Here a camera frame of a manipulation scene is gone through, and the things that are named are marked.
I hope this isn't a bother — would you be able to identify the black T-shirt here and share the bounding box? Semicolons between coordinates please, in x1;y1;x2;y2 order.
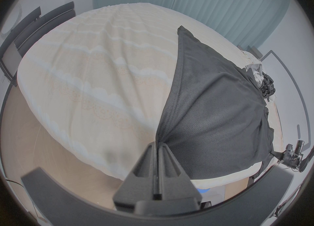
155;25;275;180

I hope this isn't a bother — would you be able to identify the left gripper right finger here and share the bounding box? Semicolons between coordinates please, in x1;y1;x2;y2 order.
159;142;203;204

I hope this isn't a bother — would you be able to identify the black cable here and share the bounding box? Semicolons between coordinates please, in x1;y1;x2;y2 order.
5;178;24;187

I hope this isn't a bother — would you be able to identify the bed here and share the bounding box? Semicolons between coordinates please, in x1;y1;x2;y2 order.
17;2;308;189

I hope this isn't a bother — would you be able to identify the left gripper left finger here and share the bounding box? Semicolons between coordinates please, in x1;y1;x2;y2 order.
113;142;157;207

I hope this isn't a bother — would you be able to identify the grey bedside table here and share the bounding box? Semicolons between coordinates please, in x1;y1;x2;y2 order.
237;45;263;60

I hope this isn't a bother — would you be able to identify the pile of clothes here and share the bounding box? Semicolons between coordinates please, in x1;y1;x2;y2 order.
245;63;276;101

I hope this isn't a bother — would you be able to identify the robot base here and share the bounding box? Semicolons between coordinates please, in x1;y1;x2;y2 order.
195;186;226;208

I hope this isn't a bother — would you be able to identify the white printed pillow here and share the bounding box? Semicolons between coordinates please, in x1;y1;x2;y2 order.
242;50;261;66

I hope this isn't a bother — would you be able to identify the round white framed mirror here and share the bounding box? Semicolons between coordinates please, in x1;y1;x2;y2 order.
1;3;22;35

